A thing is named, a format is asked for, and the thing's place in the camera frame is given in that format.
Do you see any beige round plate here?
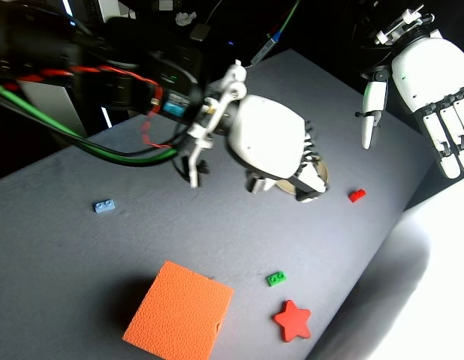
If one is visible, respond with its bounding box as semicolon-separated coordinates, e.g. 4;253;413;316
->
275;157;330;196

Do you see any red star block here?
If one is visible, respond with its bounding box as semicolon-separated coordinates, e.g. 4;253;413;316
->
272;299;312;343

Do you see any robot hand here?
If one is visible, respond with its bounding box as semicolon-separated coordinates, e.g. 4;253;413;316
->
224;94;329;203
354;28;464;180

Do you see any grey table cloth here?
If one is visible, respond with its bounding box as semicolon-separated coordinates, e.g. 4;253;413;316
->
0;48;438;360

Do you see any grey stand column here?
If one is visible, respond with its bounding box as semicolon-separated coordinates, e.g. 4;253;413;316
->
17;80;89;138

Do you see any orange textured box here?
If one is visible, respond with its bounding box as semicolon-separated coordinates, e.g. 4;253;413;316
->
122;260;235;360

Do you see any light blue toy brick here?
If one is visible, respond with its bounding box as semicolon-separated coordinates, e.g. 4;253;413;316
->
93;199;116;215

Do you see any green toy brick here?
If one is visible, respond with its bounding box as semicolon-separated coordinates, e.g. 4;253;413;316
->
266;271;288;288

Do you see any white cabinet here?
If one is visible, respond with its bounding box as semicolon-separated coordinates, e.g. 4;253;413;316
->
61;0;137;20

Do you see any grey square adaptor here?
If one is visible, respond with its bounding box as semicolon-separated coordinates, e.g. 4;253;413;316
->
189;23;212;42

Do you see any grey bar adaptor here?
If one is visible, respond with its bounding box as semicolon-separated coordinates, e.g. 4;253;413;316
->
250;31;282;65

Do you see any crumpled white tissue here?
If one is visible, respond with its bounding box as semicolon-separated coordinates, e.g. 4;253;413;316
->
175;10;198;26

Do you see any green cable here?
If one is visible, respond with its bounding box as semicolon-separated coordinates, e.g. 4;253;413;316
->
276;0;301;37

